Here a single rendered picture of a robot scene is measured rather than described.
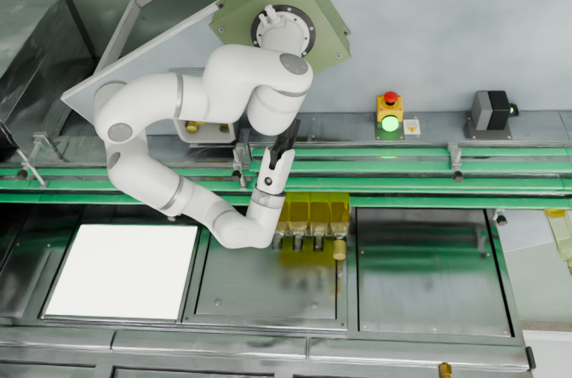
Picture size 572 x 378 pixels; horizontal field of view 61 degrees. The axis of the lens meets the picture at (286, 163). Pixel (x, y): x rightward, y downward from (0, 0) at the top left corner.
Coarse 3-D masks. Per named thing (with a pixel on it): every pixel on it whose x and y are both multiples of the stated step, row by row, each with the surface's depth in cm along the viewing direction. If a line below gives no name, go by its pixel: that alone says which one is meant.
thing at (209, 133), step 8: (176, 120) 144; (184, 120) 150; (176, 128) 147; (184, 128) 150; (200, 128) 153; (208, 128) 153; (216, 128) 153; (232, 128) 145; (184, 136) 150; (192, 136) 152; (200, 136) 151; (208, 136) 151; (216, 136) 151; (224, 136) 150; (232, 136) 148
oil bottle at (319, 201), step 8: (312, 192) 146; (320, 192) 146; (328, 192) 146; (312, 200) 144; (320, 200) 144; (328, 200) 144; (312, 208) 142; (320, 208) 142; (328, 208) 142; (312, 216) 140; (320, 216) 140; (328, 216) 140; (312, 224) 139; (320, 224) 139; (328, 224) 139; (312, 232) 139; (320, 232) 138; (328, 232) 141
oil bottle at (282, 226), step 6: (288, 192) 147; (288, 198) 145; (288, 204) 144; (282, 210) 143; (288, 210) 143; (282, 216) 141; (288, 216) 142; (282, 222) 140; (288, 222) 141; (276, 228) 140; (282, 228) 139; (288, 228) 142
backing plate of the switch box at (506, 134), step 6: (468, 114) 143; (468, 120) 142; (468, 126) 140; (474, 132) 139; (480, 132) 139; (486, 132) 138; (492, 132) 138; (498, 132) 138; (504, 132) 138; (510, 132) 138; (474, 138) 137; (480, 138) 137; (486, 138) 137; (492, 138) 137; (498, 138) 137; (504, 138) 136; (510, 138) 136
